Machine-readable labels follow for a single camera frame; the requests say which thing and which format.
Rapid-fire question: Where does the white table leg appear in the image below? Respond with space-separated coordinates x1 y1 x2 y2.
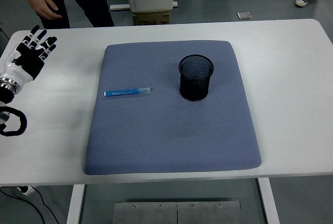
66 184 86 224
257 177 280 224

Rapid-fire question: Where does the brown cardboard box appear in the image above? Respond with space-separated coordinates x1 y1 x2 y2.
132 10 172 26

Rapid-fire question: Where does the black mesh pen holder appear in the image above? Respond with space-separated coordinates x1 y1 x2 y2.
178 54 215 102

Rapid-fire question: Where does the blue-grey padded mat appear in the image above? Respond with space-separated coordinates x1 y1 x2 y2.
84 40 263 176

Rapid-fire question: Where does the white base bar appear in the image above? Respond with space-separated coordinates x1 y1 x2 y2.
109 1 179 11

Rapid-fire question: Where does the person in dark trousers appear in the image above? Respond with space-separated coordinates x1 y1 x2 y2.
0 0 115 29

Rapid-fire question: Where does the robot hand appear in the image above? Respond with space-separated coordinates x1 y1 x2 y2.
0 25 58 89

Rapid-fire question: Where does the blue marker with clear cap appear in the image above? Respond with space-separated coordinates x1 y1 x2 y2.
103 87 152 97

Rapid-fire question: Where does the black floor cable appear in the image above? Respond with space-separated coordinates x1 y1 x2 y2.
0 187 60 224

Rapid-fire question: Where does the grey floor socket plate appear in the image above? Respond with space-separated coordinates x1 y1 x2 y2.
236 11 252 21

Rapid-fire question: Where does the person's hand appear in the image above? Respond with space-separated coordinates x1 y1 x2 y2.
22 0 62 21

